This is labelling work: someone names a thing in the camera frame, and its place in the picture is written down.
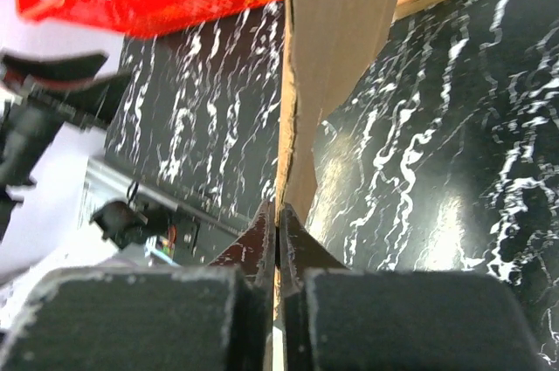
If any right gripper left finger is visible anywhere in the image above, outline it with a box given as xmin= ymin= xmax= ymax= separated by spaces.
xmin=210 ymin=201 xmax=276 ymax=288

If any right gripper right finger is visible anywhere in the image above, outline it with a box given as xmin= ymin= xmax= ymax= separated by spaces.
xmin=279 ymin=204 xmax=346 ymax=297

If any brown cardboard box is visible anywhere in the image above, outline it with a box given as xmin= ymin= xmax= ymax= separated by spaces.
xmin=273 ymin=0 xmax=411 ymax=324

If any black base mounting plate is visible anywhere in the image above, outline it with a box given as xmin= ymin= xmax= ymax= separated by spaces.
xmin=80 ymin=156 xmax=251 ymax=265

